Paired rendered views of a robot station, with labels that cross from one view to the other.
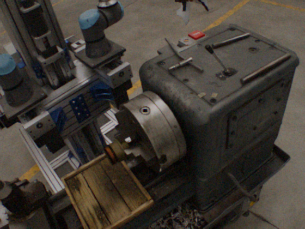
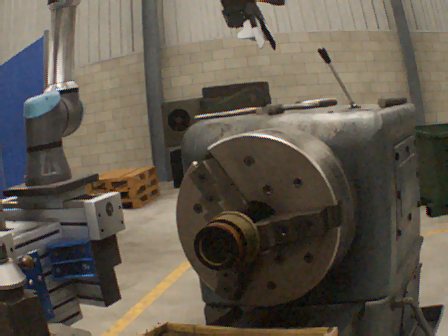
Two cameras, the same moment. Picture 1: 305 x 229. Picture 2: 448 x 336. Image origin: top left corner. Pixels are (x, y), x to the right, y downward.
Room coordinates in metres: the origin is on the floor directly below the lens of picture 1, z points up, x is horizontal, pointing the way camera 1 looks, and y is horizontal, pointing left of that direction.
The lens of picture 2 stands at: (-0.15, 0.78, 1.30)
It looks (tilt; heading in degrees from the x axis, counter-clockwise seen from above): 6 degrees down; 323
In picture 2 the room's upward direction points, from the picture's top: 7 degrees counter-clockwise
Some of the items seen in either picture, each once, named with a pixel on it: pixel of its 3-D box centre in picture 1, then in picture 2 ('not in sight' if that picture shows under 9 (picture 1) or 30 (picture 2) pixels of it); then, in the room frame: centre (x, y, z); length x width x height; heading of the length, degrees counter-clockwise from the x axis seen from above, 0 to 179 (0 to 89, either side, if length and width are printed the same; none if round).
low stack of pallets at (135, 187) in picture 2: not in sight; (122, 188); (8.23, -3.65, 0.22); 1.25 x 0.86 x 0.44; 133
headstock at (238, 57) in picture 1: (218, 91); (329, 191); (0.93, -0.33, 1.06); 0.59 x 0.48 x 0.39; 115
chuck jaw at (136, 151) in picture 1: (144, 155); (298, 225); (0.63, 0.06, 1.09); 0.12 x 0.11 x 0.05; 25
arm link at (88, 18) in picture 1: (91, 24); (43, 118); (1.35, 0.22, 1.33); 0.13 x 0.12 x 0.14; 132
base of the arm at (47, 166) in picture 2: (96, 43); (45, 162); (1.35, 0.22, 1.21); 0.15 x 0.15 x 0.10
